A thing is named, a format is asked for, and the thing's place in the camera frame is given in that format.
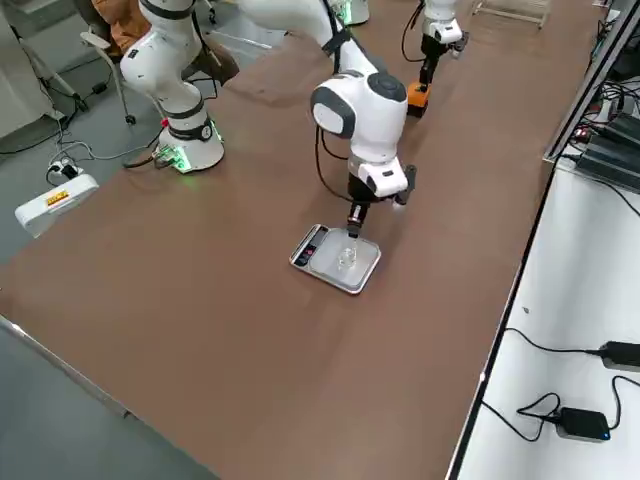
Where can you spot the white cabinet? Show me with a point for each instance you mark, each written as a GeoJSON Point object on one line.
{"type": "Point", "coordinates": [20, 90]}

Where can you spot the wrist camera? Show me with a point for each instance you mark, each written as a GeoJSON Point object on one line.
{"type": "Point", "coordinates": [411, 182]}
{"type": "Point", "coordinates": [460, 45]}

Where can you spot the white control box yellow label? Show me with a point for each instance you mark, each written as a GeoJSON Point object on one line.
{"type": "Point", "coordinates": [60, 200]}

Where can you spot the green circuit board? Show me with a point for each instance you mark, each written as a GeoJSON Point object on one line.
{"type": "Point", "coordinates": [165, 156]}

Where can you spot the white power strip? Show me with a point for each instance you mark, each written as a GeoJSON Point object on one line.
{"type": "Point", "coordinates": [65, 171]}

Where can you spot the grey chair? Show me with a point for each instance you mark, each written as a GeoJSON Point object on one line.
{"type": "Point", "coordinates": [95, 40]}

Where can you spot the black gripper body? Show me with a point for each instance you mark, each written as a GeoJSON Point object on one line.
{"type": "Point", "coordinates": [361, 191]}
{"type": "Point", "coordinates": [431, 49]}

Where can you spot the black power adapter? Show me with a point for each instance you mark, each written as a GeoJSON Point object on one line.
{"type": "Point", "coordinates": [622, 356]}

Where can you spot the white electronic scale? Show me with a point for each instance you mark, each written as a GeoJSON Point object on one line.
{"type": "Point", "coordinates": [325, 260]}

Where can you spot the black adapter with blue light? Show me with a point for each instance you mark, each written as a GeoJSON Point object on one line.
{"type": "Point", "coordinates": [582, 424]}

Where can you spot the black box base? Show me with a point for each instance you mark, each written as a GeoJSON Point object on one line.
{"type": "Point", "coordinates": [417, 111]}

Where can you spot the clear measuring cup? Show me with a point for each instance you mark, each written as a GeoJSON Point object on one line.
{"type": "Point", "coordinates": [346, 259]}

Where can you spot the person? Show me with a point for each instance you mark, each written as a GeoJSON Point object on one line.
{"type": "Point", "coordinates": [107, 30]}

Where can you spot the orange button box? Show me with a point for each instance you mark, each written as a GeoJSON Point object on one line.
{"type": "Point", "coordinates": [419, 95]}

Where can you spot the aluminium frame post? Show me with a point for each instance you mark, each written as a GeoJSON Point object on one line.
{"type": "Point", "coordinates": [574, 112]}

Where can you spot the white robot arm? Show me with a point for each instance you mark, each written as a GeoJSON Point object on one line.
{"type": "Point", "coordinates": [440, 15]}
{"type": "Point", "coordinates": [360, 125]}

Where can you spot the black power supply unit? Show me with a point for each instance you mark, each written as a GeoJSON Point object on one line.
{"type": "Point", "coordinates": [610, 160]}

